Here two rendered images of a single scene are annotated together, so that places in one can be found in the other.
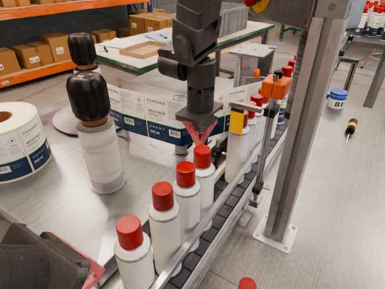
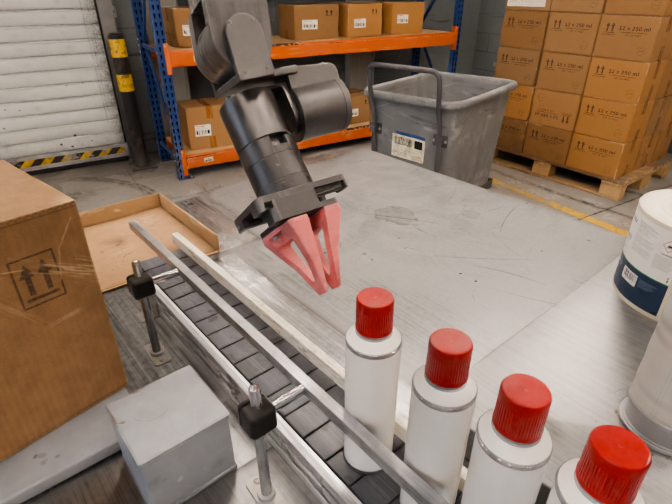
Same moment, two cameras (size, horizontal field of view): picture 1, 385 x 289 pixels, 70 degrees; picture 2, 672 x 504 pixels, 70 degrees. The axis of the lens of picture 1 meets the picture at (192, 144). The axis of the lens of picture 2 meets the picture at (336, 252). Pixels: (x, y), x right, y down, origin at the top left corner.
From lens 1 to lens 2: 0.41 m
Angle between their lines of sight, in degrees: 87
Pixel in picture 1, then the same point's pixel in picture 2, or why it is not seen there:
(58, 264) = (276, 194)
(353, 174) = not seen: outside the picture
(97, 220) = not seen: hidden behind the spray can
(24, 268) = (269, 169)
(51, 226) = (526, 349)
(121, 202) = not seen: hidden behind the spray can
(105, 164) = (654, 369)
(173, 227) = (414, 412)
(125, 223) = (377, 294)
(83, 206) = (578, 385)
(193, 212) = (473, 482)
